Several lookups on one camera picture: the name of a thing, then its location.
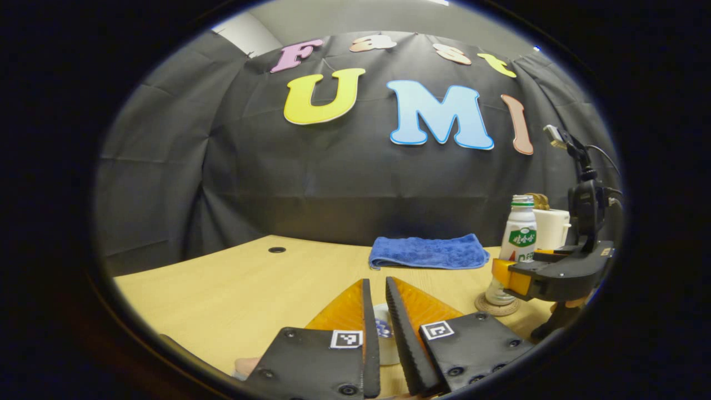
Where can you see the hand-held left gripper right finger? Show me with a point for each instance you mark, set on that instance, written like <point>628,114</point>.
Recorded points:
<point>405,339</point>

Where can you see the white ceramic teacup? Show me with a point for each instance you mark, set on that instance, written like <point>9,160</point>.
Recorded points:
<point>389,351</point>

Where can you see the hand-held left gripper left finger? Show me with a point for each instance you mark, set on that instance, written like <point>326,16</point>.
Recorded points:
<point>371,339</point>

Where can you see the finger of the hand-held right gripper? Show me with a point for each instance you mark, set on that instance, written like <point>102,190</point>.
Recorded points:
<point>552,255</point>
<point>514,278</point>

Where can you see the white green-label water bottle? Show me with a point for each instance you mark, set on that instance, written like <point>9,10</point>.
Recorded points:
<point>519,233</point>

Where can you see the round wooden coaster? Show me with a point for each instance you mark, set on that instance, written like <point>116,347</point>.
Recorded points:
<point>489,308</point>

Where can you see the golden round object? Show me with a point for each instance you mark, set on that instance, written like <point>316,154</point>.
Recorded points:
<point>540,200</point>

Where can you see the black backdrop cloth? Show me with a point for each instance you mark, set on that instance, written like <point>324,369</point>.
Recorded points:
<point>344,178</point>

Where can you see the blue towel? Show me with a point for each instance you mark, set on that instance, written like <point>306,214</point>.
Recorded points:
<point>427,251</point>

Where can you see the white rectangular box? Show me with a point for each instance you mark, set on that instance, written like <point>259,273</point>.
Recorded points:
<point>552,228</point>

